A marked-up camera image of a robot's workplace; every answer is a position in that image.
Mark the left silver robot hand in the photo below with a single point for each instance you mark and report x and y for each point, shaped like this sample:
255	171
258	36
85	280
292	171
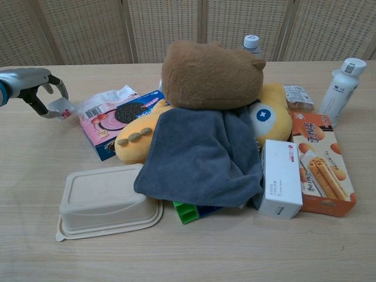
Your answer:
26	82

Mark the small clear white sachet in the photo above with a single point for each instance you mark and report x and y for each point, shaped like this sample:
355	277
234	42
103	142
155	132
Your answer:
60	110

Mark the pink cookie package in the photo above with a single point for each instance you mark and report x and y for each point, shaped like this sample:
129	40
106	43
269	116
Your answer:
102	101

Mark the pink and blue cookie box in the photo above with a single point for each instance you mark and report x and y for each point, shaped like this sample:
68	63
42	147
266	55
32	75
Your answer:
111	123

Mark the wicker folding screen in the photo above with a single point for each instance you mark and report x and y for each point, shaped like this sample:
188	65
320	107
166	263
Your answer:
117	29

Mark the beige lidded food container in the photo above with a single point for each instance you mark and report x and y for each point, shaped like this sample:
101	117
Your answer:
105	199

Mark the brown plush toy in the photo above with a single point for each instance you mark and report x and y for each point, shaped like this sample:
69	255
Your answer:
211	76

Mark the grey towel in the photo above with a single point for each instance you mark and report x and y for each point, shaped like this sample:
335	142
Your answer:
199	158

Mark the green toy block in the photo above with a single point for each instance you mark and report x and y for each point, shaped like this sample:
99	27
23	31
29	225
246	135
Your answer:
185	213

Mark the blue toy block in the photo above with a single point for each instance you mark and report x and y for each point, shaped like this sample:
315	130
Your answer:
210	211

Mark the clear water bottle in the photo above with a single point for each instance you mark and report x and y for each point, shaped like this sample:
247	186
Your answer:
252	44

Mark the yellow plush toy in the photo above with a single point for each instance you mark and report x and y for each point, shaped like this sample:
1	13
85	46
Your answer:
273	120

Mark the white cardboard box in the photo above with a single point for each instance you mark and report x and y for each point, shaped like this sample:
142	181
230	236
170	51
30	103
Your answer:
280	179

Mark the orange egg roll box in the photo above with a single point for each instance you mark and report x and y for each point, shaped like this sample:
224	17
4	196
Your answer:
323	164

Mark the white plastic bottle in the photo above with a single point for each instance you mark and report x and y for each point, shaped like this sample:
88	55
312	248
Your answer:
340	91

